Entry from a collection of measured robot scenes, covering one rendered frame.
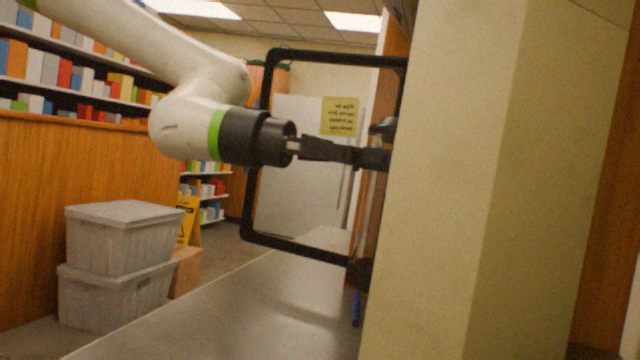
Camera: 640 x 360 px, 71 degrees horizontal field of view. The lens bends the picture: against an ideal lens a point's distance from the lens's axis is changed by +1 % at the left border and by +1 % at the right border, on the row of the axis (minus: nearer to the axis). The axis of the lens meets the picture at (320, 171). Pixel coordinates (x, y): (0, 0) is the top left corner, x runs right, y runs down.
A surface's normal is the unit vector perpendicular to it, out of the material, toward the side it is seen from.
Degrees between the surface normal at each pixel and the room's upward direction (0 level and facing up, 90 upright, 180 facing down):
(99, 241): 96
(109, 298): 95
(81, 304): 95
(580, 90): 90
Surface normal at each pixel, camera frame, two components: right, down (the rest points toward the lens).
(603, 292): -0.25, 0.01
